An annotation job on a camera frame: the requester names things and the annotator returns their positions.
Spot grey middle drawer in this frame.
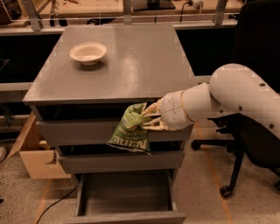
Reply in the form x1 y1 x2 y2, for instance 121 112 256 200
59 150 185 174

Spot black office chair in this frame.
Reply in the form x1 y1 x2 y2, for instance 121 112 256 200
191 0 280 199

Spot grey drawer cabinet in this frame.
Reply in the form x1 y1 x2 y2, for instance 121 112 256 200
22 24 204 176

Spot green jalapeno chip bag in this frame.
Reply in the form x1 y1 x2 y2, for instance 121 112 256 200
107 102 151 155

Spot metal frame workbench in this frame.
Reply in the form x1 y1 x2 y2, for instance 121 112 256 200
0 0 247 35

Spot black floor cable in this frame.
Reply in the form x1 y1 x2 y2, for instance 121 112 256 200
35 184 80 224

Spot cardboard box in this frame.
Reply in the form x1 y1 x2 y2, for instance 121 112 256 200
8 113 71 179

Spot white paper bowl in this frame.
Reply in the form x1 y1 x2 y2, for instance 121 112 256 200
69 42 107 66

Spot grey top drawer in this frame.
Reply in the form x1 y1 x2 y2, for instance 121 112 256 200
36 119 193 146

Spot black monitor stand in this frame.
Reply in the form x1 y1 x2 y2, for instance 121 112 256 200
131 0 175 11

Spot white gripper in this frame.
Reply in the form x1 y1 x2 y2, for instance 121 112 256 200
141 91 193 130

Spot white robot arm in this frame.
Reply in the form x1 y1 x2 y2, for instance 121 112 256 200
143 64 280 138

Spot grey open bottom drawer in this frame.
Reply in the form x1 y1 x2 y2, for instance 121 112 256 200
63 170 186 224

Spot white power adapter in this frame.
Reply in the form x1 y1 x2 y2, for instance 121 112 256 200
192 0 204 9

